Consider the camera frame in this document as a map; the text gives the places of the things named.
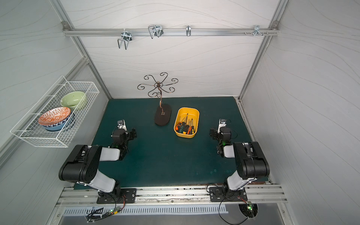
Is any black yellow phillips screwdriver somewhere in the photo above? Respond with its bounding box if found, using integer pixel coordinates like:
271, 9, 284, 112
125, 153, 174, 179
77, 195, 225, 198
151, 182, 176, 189
191, 120, 195, 135

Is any yellow plastic storage box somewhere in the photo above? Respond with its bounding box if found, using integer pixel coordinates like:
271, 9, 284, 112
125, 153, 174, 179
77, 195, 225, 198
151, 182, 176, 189
173, 107, 200, 139

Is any orange black stubby screwdriver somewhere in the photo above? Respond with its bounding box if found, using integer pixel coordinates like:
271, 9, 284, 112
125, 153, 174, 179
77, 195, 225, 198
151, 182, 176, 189
175, 122, 182, 133

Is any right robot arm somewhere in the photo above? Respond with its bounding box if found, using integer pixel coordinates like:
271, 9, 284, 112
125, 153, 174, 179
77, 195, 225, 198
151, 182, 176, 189
210, 126, 270, 192

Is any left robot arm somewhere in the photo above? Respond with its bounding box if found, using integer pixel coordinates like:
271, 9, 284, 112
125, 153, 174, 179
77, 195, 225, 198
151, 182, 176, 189
59, 128, 137, 197

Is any copper scroll hook stand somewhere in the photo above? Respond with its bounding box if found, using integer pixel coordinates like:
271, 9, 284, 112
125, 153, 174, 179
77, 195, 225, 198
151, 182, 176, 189
137, 72, 179, 127

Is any green ceramic bowl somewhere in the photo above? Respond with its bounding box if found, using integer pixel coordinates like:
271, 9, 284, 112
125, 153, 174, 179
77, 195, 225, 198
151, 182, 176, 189
60, 91, 88, 112

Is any blue bowl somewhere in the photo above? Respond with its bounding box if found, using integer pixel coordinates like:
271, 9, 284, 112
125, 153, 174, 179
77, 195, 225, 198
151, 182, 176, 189
42, 115, 75, 132

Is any orange patterned bowl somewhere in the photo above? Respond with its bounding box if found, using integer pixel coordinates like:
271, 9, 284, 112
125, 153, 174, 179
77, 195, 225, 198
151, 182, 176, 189
38, 107, 71, 125

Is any black round fan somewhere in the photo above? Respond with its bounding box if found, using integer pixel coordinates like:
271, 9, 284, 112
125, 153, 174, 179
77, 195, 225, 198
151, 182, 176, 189
238, 202, 258, 218

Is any metal double hook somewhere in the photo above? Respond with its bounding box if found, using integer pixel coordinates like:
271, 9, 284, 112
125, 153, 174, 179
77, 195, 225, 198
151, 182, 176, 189
117, 31, 132, 50

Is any metal peg hook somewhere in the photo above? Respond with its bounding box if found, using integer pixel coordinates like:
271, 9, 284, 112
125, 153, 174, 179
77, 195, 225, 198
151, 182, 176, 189
244, 25, 269, 37

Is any metal loop hook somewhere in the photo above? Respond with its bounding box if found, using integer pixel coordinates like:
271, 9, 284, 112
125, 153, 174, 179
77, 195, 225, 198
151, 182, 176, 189
148, 25, 164, 39

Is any small metal hook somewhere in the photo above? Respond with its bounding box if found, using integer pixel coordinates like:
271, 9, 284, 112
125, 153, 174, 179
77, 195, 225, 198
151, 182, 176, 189
186, 25, 191, 37

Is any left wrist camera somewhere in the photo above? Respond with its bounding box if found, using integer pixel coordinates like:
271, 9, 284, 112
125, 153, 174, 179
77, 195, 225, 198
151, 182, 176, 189
117, 120, 127, 131

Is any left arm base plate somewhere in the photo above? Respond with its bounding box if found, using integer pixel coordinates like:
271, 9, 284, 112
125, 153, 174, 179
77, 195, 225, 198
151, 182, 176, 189
97, 188, 137, 204

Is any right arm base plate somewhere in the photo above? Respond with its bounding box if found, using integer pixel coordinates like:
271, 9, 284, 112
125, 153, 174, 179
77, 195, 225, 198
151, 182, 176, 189
207, 187, 248, 202

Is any white wire wall basket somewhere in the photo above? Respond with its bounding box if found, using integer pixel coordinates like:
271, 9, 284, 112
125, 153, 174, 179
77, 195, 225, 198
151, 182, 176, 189
10, 76, 99, 148

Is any black cable bundle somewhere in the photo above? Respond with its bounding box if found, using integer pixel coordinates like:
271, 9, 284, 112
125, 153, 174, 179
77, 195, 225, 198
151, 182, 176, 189
85, 193, 127, 223

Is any aluminium wall rail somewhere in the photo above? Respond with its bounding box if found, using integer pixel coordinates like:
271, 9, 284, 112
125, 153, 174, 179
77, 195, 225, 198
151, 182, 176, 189
63, 28, 280, 37

